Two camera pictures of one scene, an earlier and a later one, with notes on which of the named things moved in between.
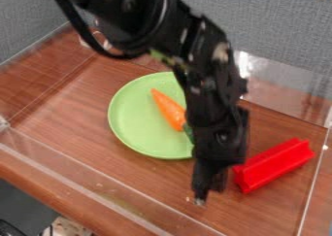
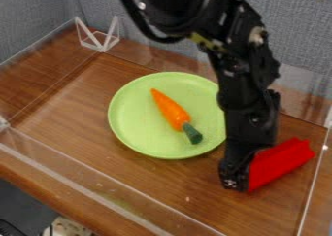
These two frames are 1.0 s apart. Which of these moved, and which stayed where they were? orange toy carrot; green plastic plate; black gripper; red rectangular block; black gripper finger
Moved: black gripper finger; black gripper
Stayed: red rectangular block; orange toy carrot; green plastic plate
